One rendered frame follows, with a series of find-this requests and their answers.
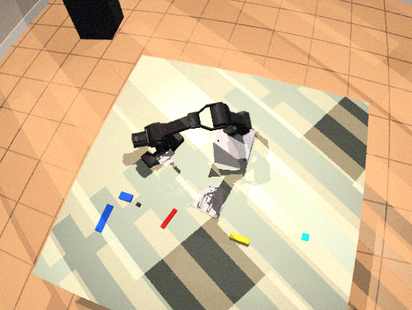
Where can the blue rectangular block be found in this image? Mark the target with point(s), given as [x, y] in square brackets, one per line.
[126, 197]

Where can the red rectangular bar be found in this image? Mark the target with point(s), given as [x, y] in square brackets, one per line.
[171, 215]

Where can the blue flat bar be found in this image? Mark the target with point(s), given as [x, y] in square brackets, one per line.
[102, 221]

